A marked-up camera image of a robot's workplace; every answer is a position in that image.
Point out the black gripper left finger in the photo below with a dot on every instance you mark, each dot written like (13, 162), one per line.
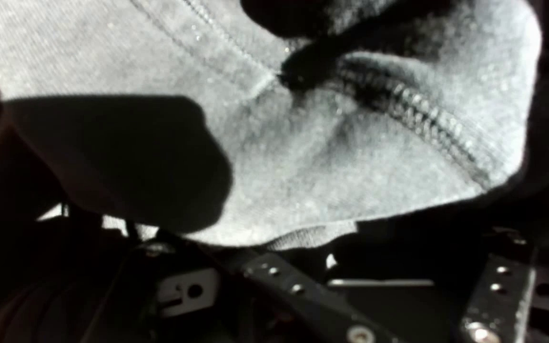
(286, 298)

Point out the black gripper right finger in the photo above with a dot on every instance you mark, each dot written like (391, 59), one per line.
(496, 305)

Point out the blue-grey hoodie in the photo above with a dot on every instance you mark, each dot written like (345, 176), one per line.
(160, 57)

